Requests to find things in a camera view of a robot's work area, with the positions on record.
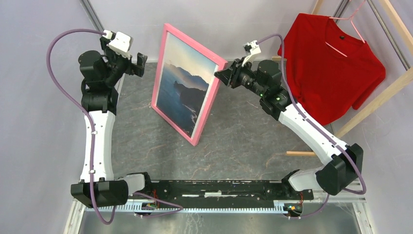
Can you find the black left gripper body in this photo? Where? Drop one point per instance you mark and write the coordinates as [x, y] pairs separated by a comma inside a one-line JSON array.
[[122, 64]]

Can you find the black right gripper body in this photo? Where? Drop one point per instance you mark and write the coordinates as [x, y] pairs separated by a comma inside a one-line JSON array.
[[243, 75]]

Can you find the pink wooden picture frame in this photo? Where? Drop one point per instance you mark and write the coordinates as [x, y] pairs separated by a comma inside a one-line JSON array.
[[168, 28]]

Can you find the coastal landscape photo print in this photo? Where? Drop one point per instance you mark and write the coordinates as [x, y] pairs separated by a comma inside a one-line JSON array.
[[185, 81]]

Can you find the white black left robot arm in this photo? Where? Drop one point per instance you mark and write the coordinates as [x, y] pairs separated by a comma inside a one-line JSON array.
[[101, 72]]

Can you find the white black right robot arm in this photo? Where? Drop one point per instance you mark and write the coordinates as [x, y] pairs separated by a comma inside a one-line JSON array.
[[342, 163]]

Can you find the red t-shirt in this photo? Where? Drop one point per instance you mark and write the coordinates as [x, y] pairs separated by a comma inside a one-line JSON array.
[[328, 71]]

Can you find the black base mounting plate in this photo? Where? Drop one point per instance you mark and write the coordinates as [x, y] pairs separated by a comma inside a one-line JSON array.
[[232, 194]]

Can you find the wooden clothes rack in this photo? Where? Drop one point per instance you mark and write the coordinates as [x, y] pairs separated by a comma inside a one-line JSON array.
[[363, 24]]

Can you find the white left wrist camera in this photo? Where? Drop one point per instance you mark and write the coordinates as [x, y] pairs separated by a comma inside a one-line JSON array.
[[119, 42]]

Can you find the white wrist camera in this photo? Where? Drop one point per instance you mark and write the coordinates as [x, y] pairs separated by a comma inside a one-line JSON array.
[[119, 42], [252, 49]]

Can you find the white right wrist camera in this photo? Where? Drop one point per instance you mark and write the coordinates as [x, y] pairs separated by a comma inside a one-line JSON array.
[[252, 49]]

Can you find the aluminium rail frame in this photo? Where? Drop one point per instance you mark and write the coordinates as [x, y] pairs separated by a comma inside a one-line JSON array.
[[97, 188]]

